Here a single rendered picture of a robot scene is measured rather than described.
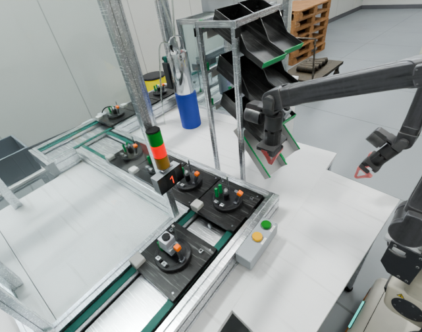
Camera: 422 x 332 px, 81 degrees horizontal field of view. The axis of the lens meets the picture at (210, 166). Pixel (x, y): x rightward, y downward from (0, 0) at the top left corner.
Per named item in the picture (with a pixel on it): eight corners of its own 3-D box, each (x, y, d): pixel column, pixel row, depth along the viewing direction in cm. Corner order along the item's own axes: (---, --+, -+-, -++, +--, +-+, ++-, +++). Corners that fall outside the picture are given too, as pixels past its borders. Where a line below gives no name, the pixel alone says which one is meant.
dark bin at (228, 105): (280, 132, 114) (286, 120, 108) (261, 143, 108) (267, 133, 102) (239, 95, 123) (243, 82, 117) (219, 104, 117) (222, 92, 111)
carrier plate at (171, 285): (217, 251, 96) (217, 248, 95) (174, 304, 83) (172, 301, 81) (175, 224, 109) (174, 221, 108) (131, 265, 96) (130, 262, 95)
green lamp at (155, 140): (166, 141, 86) (163, 129, 83) (155, 149, 83) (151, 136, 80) (157, 138, 89) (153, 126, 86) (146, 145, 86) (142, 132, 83)
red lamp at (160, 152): (170, 153, 89) (166, 141, 86) (159, 161, 86) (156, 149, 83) (160, 149, 92) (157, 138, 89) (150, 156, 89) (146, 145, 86)
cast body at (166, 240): (180, 247, 91) (176, 236, 87) (171, 256, 89) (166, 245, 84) (164, 236, 96) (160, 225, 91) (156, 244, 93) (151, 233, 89)
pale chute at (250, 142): (282, 166, 125) (287, 164, 121) (264, 179, 119) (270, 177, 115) (251, 120, 126) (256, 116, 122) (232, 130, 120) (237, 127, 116)
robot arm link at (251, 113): (273, 97, 70) (288, 89, 74) (241, 89, 76) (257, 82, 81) (269, 135, 77) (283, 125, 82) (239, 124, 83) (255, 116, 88)
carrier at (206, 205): (263, 198, 115) (263, 178, 107) (233, 234, 101) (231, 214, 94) (222, 180, 128) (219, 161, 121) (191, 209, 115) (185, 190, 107)
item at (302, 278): (397, 203, 118) (399, 199, 116) (290, 373, 74) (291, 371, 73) (274, 151, 162) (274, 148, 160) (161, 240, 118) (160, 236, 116)
